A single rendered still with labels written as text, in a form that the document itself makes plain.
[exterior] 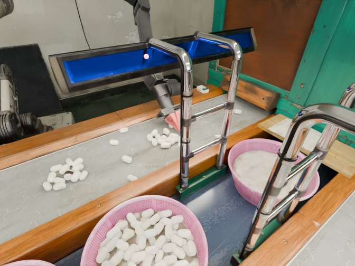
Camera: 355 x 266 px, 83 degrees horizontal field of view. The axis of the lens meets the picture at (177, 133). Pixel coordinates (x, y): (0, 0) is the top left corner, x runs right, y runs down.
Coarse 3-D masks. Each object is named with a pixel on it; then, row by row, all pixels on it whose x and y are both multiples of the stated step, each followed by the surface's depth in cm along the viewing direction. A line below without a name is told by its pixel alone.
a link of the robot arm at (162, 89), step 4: (160, 84) 80; (164, 84) 83; (168, 84) 84; (156, 88) 80; (160, 88) 80; (164, 88) 81; (168, 88) 84; (156, 92) 80; (160, 92) 80; (164, 92) 80; (168, 92) 82; (156, 96) 81; (160, 96) 80; (164, 96) 81
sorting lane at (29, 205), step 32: (224, 96) 109; (128, 128) 84; (160, 128) 84; (192, 128) 84; (32, 160) 69; (64, 160) 69; (96, 160) 69; (160, 160) 69; (0, 192) 58; (32, 192) 58; (64, 192) 58; (96, 192) 58; (0, 224) 50; (32, 224) 50
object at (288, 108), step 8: (208, 72) 117; (216, 72) 112; (208, 80) 120; (216, 80) 114; (248, 104) 101; (280, 104) 87; (288, 104) 83; (296, 104) 81; (264, 112) 95; (272, 112) 95; (280, 112) 88; (288, 112) 85; (296, 112) 82; (312, 128) 79; (320, 128) 76; (344, 136) 70; (352, 136) 68; (352, 144) 69
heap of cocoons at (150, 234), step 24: (144, 216) 52; (168, 216) 53; (120, 240) 47; (144, 240) 47; (168, 240) 48; (192, 240) 49; (96, 264) 45; (120, 264) 45; (144, 264) 43; (168, 264) 44; (192, 264) 43
